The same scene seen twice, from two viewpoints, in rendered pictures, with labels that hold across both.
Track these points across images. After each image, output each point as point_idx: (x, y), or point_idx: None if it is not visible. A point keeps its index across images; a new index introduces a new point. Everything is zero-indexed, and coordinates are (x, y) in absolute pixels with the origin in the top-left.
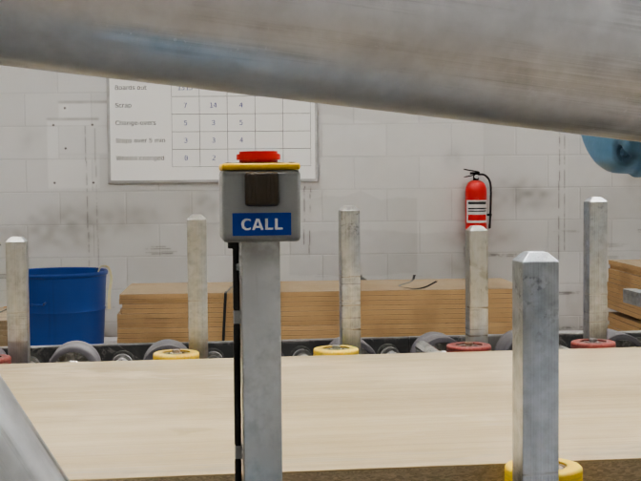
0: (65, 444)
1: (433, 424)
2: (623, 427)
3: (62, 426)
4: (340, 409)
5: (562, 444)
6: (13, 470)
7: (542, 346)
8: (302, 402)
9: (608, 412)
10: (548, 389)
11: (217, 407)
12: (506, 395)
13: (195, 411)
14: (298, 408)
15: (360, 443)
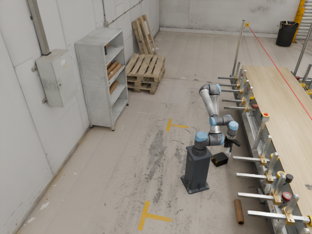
0: (281, 128)
1: (297, 154)
2: (299, 169)
3: (289, 128)
4: (304, 148)
5: (288, 161)
6: None
7: (265, 142)
8: (309, 146)
9: (309, 171)
10: (264, 145)
11: (303, 139)
12: None
13: (300, 137)
14: (304, 145)
15: (285, 146)
